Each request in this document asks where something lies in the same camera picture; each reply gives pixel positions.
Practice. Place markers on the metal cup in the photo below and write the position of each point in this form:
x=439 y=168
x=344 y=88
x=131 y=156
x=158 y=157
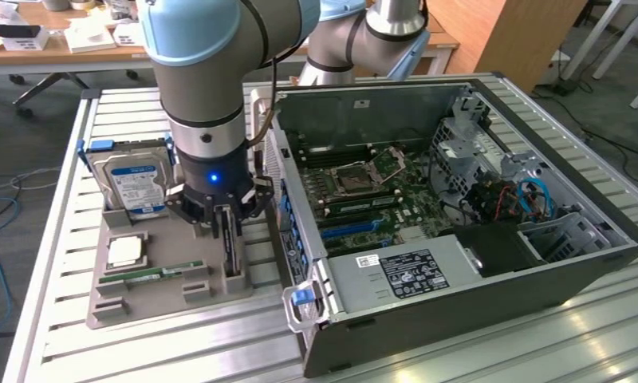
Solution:
x=56 y=5

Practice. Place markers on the tape roll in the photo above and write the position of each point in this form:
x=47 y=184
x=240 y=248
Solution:
x=82 y=4

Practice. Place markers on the metal disk bay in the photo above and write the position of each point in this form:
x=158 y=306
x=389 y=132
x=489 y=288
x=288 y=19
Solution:
x=585 y=235

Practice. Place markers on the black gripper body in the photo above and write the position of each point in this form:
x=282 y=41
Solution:
x=226 y=173

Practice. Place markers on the hard disk in blue carrier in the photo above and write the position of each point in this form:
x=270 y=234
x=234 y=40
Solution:
x=134 y=187

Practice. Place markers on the black office chair base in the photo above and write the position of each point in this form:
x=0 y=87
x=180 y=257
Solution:
x=38 y=89

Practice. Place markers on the silver CPU chip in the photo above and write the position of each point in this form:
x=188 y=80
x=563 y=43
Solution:
x=124 y=251

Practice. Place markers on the grey power supply unit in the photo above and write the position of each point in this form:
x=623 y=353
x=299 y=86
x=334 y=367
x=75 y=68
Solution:
x=351 y=295

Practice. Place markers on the CPU socket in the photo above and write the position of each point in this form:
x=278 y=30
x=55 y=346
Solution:
x=354 y=179

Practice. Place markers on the green RAM stick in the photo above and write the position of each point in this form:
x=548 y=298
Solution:
x=150 y=273

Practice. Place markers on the perforated metal drive cage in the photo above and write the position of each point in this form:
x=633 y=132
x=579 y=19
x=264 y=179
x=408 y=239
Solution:
x=463 y=159

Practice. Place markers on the metal socket cover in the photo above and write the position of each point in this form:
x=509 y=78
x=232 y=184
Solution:
x=397 y=153

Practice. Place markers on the blue expansion slot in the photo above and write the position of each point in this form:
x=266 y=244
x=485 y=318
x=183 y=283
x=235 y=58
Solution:
x=351 y=229

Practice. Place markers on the black open PC case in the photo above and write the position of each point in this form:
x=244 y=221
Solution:
x=457 y=327

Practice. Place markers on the wooden desk white frame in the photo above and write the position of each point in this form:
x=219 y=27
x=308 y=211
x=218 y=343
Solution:
x=86 y=58

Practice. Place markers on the grey parts rack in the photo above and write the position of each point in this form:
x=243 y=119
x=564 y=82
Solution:
x=164 y=287

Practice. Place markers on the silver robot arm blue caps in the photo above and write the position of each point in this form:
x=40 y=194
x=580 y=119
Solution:
x=202 y=80

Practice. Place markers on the graphics card with metal bracket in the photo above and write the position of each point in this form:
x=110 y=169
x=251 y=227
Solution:
x=230 y=247

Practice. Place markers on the small white labelled box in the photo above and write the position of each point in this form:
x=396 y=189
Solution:
x=124 y=38

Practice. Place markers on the dark installed RAM stick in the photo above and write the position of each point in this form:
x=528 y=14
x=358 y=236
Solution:
x=362 y=201

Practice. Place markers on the wooden cabinet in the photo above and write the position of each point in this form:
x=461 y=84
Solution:
x=511 y=40

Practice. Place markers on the green motherboard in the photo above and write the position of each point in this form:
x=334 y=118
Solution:
x=420 y=199

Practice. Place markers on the white box with roll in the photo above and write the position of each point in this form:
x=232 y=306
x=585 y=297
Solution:
x=91 y=44

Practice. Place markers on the white table frame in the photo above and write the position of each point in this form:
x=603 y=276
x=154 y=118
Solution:
x=592 y=40

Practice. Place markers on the white box black top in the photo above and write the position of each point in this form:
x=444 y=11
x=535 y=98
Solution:
x=24 y=42

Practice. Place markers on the black floor box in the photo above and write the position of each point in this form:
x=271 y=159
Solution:
x=563 y=88

